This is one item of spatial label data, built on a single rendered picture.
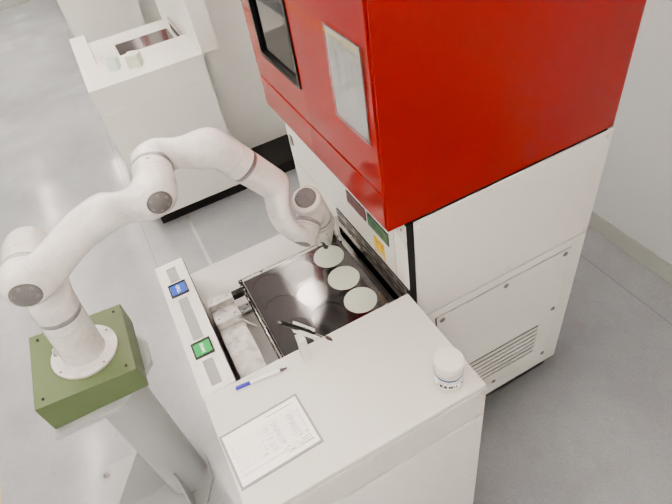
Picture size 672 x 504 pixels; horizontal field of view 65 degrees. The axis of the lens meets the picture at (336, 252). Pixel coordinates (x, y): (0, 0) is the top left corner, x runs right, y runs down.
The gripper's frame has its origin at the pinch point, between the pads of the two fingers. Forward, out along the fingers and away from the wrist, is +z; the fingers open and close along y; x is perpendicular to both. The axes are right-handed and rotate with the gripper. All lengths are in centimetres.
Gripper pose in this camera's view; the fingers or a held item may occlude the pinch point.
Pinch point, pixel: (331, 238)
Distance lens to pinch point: 175.5
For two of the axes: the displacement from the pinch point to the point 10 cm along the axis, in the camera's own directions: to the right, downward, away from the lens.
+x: 9.7, 0.6, -2.5
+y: -1.4, 9.4, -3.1
